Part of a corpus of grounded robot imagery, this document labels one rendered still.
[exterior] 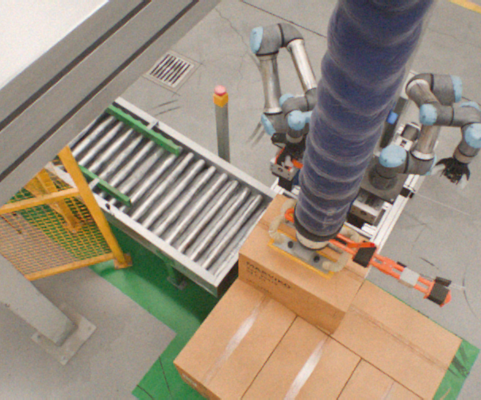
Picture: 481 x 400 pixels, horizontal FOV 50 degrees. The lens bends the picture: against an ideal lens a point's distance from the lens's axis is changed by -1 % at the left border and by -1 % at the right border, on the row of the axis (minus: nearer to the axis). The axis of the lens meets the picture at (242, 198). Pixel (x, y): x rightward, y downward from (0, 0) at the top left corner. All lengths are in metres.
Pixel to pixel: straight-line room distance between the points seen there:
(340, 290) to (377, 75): 1.38
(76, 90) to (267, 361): 2.48
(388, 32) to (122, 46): 0.92
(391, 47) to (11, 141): 1.08
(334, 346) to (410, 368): 0.41
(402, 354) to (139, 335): 1.62
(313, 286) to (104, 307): 1.58
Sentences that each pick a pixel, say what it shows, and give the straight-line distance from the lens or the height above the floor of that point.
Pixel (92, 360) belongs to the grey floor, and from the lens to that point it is 3.52.
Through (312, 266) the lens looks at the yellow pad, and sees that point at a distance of 2.44.
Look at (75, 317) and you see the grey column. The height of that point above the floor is 0.01.
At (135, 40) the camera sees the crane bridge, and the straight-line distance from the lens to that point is 0.48.
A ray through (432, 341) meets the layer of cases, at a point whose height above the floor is 0.54.
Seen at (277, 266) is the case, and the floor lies 0.94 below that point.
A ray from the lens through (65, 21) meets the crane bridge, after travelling 0.43.
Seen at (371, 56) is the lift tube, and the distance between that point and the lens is 1.37.
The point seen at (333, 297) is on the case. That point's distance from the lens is 2.54.
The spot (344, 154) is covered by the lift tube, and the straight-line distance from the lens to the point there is 1.69.
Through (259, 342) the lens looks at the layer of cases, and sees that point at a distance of 2.86.
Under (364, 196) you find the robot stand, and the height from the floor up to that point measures 0.98.
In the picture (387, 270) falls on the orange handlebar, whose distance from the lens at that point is 2.37.
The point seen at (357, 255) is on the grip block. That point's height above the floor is 1.20.
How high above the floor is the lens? 3.32
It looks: 61 degrees down
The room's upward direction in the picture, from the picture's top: straight up
